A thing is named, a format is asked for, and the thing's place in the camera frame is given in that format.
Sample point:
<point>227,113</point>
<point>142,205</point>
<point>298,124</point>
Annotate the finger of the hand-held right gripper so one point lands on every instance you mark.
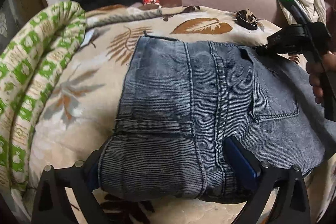
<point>265,50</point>

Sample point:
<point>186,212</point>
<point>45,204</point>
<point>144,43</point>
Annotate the person's right hand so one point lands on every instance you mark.
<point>316,82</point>

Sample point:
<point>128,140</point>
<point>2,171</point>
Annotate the green patterned quilt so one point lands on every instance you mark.
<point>34,56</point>

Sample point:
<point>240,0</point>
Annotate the blue-grey denim pants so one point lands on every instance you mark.
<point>170,98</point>

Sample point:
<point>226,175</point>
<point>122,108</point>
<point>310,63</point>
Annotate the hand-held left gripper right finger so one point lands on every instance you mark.
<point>242,161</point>

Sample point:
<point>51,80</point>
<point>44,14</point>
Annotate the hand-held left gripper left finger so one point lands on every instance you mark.
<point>90,176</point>

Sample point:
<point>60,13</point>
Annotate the cream leaf-print blanket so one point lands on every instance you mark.
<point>78,108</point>

